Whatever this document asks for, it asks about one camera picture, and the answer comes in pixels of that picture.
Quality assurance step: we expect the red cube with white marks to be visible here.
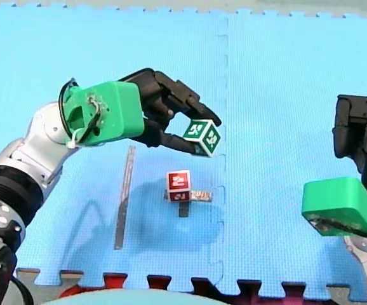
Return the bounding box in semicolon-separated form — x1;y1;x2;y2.
165;170;192;203

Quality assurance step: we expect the green cube with white marks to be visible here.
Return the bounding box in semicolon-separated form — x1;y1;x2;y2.
182;119;222;159

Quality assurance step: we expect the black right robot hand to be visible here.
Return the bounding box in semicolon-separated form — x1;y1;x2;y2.
331;94;367;194

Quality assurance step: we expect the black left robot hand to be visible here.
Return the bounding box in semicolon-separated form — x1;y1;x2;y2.
118;67;222;156

